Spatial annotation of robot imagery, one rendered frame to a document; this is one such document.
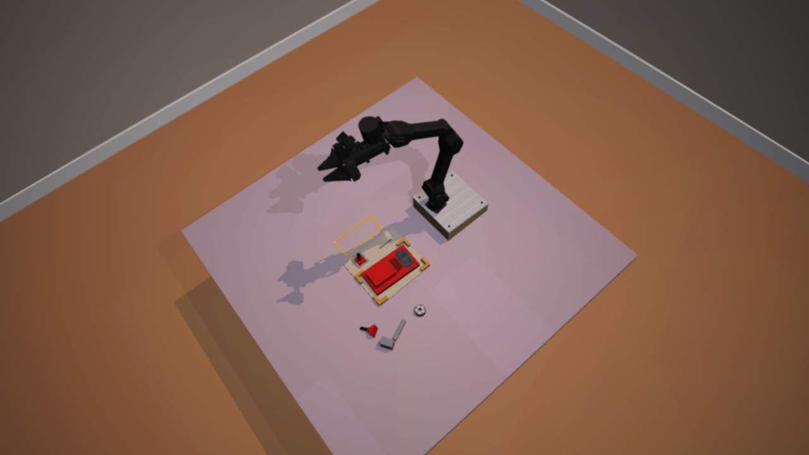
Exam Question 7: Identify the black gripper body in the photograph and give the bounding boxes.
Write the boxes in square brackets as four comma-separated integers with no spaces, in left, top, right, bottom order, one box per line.
[332,141,372,182]

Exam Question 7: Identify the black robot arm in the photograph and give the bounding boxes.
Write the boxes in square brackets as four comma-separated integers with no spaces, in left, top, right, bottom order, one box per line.
[336,116,463,214]

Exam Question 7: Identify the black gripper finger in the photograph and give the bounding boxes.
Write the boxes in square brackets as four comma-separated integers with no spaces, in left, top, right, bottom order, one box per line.
[317,148,340,171]
[323,161,351,182]

